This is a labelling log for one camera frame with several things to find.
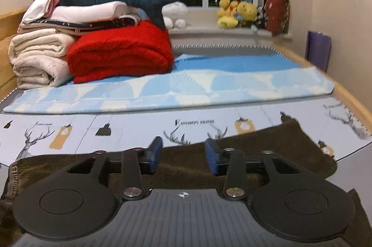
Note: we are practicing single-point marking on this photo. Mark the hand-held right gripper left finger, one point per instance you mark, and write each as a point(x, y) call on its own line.
point(155, 154)

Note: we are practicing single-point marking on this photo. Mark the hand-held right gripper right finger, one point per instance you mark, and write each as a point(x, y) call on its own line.
point(211, 157)

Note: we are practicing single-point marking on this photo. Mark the dark brown pants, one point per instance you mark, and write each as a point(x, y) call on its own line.
point(180, 161)

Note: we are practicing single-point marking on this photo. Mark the deer print bed sheet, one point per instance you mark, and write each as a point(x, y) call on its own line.
point(130, 125)

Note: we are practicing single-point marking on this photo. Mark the blue shell pattern blanket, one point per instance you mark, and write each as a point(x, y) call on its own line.
point(174, 84)

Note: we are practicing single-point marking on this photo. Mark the red folded blanket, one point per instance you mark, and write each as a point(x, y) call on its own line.
point(122, 52)

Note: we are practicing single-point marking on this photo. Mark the stack of folded white linens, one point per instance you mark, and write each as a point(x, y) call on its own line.
point(123, 21)

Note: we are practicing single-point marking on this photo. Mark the white plush toy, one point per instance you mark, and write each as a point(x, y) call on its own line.
point(174, 8)

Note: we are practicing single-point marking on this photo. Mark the yellow plush toy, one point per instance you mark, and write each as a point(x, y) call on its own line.
point(228, 10)
point(247, 11)

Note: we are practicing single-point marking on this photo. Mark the cream folded quilt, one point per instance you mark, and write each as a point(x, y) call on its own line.
point(37, 58)

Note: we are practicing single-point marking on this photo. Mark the red plush pillow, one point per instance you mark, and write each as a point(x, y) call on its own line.
point(277, 13)

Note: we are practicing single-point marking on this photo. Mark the pink and white cloth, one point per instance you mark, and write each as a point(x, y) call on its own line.
point(40, 7)

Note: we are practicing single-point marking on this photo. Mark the wooden bed frame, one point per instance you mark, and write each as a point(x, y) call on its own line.
point(5, 40)

